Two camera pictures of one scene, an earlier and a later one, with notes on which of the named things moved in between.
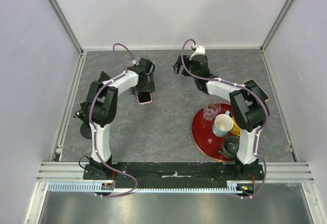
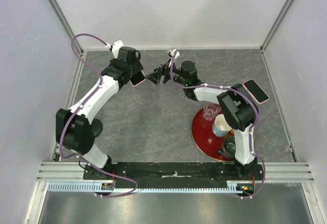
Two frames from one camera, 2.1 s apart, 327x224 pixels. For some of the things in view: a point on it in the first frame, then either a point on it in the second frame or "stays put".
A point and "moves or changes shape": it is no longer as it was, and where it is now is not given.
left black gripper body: (146, 86) → (135, 68)
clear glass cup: (211, 110) stays put
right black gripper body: (188, 65) → (168, 75)
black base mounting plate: (179, 175) stays put
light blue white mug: (223, 123) stays put
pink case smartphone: (144, 97) moves or changes shape
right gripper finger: (177, 64) → (159, 70)
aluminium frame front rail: (274, 172) stays put
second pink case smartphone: (252, 84) stays put
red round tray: (205, 140) stays put
